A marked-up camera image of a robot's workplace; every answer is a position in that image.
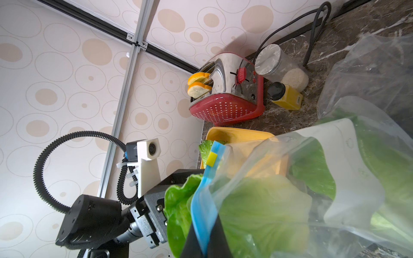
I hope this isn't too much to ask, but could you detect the red silver toaster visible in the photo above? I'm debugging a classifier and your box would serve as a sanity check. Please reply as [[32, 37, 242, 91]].
[[189, 52, 265, 126]]

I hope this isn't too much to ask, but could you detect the black power cable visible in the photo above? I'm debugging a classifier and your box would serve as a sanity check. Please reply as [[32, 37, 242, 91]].
[[251, 1, 332, 68]]

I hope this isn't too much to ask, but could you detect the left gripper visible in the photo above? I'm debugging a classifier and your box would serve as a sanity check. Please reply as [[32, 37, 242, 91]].
[[129, 169, 204, 248]]

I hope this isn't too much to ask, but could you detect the left diagonal aluminium rail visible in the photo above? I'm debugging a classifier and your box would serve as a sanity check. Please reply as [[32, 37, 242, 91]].
[[97, 1, 154, 198]]

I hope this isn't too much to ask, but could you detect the yellow bread slice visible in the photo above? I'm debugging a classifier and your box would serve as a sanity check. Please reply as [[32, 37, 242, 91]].
[[187, 72, 210, 86]]

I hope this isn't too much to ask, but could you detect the white bread slice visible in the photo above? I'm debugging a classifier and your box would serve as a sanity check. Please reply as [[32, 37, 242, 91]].
[[187, 82, 213, 99]]

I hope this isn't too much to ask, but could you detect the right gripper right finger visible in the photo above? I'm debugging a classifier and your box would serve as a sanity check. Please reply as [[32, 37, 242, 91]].
[[206, 216, 232, 258]]

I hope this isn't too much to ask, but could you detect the chinese cabbage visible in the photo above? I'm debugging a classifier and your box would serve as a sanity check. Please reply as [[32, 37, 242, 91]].
[[164, 175, 312, 258], [291, 110, 413, 249], [199, 140, 215, 169]]

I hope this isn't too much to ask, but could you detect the clear zipper bag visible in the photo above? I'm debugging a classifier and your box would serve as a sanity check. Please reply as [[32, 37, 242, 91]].
[[182, 34, 413, 258]]

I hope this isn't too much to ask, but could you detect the yellow spice bottle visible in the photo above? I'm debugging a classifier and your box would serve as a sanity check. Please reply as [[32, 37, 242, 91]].
[[267, 82, 303, 110]]

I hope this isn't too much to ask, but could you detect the clear glass jar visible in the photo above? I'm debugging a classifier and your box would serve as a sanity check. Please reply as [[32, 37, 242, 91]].
[[254, 44, 309, 92]]

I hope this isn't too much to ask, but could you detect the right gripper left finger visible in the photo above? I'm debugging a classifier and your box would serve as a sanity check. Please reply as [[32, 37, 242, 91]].
[[180, 224, 204, 258]]

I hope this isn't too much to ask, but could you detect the yellow tray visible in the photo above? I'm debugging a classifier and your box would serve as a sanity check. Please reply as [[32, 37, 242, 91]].
[[206, 127, 288, 176]]

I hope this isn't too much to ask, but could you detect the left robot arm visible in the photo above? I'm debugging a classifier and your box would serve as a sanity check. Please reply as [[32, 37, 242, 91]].
[[33, 131, 203, 258]]

